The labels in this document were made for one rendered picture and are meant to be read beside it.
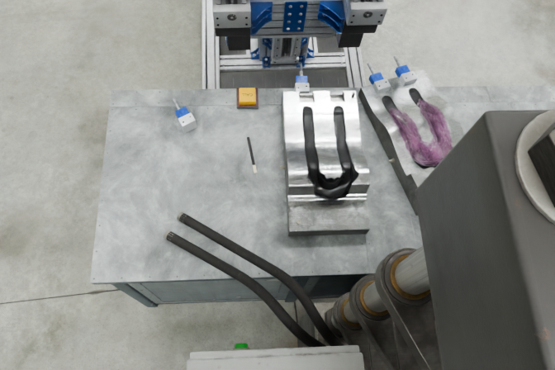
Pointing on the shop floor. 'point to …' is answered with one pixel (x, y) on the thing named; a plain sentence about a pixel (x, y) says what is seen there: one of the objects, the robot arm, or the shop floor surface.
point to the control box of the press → (279, 358)
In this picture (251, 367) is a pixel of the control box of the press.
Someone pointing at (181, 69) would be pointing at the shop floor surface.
